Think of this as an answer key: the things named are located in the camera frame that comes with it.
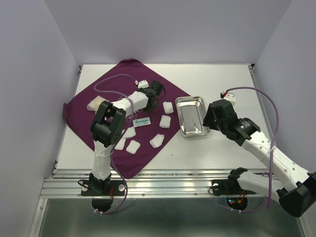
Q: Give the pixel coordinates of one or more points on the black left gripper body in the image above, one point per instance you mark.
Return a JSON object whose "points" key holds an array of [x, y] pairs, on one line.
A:
{"points": [[151, 107]]}

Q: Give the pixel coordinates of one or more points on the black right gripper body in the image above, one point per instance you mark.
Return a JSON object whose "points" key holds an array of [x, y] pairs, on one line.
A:
{"points": [[220, 127]]}

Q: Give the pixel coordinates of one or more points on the curved tip tweezers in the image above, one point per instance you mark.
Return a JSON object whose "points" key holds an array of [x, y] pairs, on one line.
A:
{"points": [[196, 128]]}

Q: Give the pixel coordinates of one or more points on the suture packet white green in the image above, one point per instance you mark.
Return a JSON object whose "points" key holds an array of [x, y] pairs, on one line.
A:
{"points": [[141, 122]]}

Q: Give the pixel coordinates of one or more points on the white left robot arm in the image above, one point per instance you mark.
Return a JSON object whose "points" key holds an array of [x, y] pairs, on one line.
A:
{"points": [[108, 123]]}

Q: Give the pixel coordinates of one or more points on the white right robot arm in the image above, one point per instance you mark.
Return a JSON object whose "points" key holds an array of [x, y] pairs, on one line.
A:
{"points": [[295, 187]]}

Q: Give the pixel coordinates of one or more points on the steel tray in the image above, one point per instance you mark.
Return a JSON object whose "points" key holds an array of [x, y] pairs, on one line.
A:
{"points": [[191, 108]]}

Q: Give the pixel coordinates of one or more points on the gauze pad top right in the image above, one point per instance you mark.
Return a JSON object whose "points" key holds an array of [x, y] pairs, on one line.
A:
{"points": [[168, 107]]}

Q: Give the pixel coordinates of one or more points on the gauze pad middle right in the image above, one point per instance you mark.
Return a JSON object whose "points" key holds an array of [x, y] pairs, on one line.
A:
{"points": [[165, 121]]}

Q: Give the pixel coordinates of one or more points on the purple cloth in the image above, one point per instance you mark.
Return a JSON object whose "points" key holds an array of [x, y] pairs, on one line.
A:
{"points": [[148, 74]]}

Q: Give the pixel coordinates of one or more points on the gauze pad centre large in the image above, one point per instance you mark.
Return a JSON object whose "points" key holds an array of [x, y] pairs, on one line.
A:
{"points": [[129, 133]]}

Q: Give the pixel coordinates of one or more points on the gauze pad bottom right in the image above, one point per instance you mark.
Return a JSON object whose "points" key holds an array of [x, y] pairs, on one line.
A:
{"points": [[157, 141]]}

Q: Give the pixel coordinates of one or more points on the gauze pad bottom centre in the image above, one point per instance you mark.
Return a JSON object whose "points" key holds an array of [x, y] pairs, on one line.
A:
{"points": [[133, 147]]}

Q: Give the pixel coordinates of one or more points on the bag of cotton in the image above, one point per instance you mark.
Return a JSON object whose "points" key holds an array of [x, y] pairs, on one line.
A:
{"points": [[94, 104]]}

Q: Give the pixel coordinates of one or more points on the gauze pad lower left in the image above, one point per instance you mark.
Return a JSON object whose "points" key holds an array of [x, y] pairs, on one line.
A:
{"points": [[120, 145]]}

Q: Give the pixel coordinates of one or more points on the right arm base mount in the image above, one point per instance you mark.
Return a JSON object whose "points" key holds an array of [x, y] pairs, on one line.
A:
{"points": [[237, 197]]}

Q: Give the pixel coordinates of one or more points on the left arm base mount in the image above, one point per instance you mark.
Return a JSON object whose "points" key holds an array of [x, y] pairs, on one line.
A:
{"points": [[107, 195]]}

